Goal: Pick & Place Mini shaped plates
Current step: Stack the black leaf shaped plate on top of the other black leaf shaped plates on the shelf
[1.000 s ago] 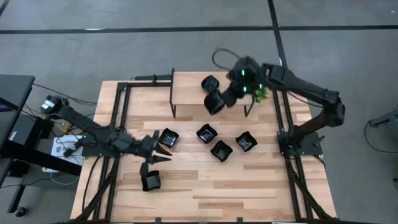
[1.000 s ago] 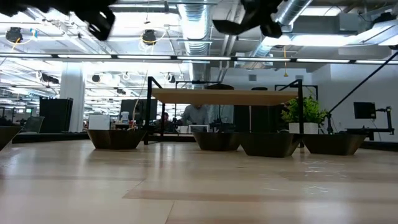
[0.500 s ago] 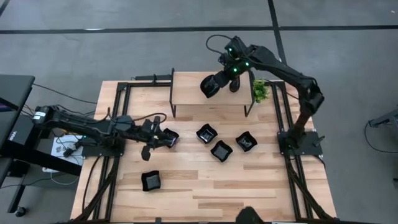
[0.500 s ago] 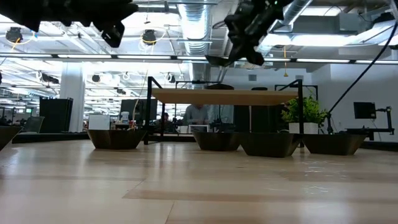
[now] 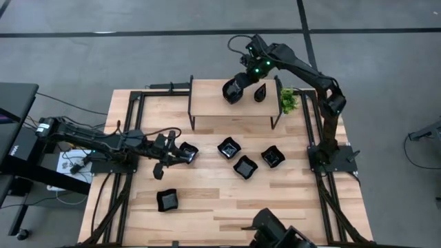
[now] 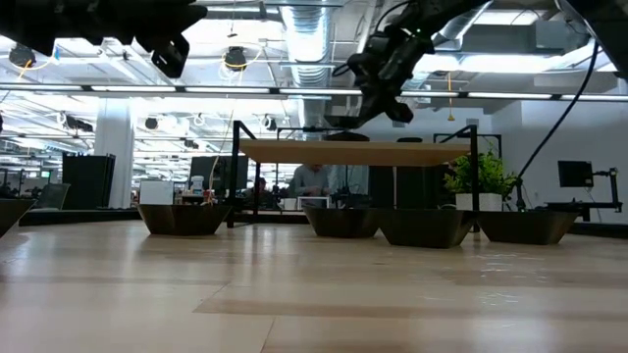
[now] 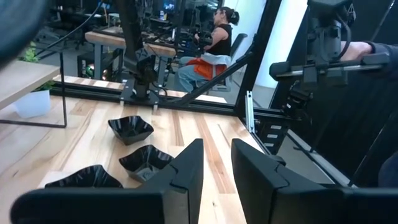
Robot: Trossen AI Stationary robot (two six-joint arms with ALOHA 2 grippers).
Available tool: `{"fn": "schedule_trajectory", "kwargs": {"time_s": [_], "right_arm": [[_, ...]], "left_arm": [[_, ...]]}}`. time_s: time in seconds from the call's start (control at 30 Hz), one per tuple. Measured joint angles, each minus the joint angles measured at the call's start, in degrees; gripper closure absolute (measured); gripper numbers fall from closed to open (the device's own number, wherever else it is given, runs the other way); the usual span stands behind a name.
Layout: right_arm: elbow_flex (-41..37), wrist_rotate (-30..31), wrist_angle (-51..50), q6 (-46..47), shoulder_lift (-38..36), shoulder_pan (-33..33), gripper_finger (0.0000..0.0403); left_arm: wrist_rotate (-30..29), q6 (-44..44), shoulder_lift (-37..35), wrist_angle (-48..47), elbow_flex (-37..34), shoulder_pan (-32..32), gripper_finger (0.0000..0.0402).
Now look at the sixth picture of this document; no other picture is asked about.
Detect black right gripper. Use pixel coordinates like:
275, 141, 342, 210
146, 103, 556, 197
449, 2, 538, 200
324, 23, 436, 129

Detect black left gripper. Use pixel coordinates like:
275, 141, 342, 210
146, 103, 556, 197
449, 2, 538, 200
61, 0, 208, 53

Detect black square wavy plate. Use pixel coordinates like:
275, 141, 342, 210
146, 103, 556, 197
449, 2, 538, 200
302, 206, 382, 240
476, 210, 580, 246
377, 209, 475, 249
0, 197, 36, 239
136, 204, 232, 236

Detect wooden shelf black legs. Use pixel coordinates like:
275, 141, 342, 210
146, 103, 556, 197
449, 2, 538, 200
229, 120, 481, 231

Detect black ceiling spotlight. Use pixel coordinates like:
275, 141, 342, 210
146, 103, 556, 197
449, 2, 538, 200
224, 46, 248, 74

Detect person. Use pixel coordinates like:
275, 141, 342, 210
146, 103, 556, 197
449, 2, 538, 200
252, 176, 274, 202
288, 164, 335, 198

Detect green plant white pot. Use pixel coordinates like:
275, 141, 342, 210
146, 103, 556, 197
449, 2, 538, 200
444, 149, 517, 213

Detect black monitor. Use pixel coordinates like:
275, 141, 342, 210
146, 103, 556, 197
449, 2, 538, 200
189, 155, 250, 193
557, 160, 594, 188

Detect black cabinet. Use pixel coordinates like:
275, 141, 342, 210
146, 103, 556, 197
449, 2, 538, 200
62, 154, 117, 211

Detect grey office chair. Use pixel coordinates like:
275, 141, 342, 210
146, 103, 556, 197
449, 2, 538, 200
36, 182, 72, 212

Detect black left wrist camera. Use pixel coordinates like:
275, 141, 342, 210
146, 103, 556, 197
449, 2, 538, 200
150, 34, 191, 79

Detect silver ventilation duct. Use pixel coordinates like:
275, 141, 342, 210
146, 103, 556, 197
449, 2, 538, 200
279, 0, 340, 129

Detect black aluminium rail frame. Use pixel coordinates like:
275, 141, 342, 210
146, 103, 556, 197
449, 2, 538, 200
568, 223, 628, 239

